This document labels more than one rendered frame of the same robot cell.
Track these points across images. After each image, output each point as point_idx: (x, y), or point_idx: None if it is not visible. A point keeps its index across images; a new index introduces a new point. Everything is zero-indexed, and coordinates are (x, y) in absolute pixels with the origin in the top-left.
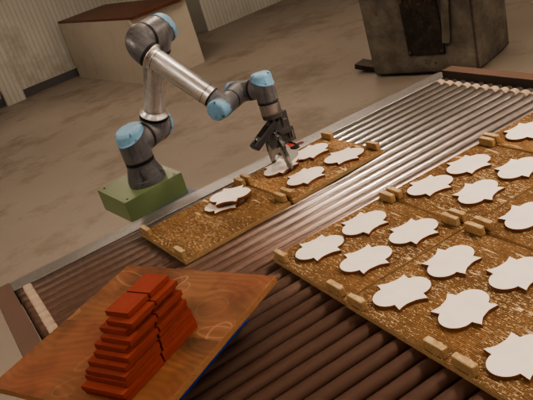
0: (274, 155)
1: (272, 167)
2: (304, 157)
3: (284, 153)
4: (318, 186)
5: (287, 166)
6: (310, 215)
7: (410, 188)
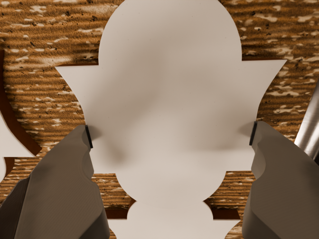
0: (256, 169)
1: (219, 90)
2: (143, 211)
3: (17, 203)
4: None
5: (79, 126)
6: None
7: None
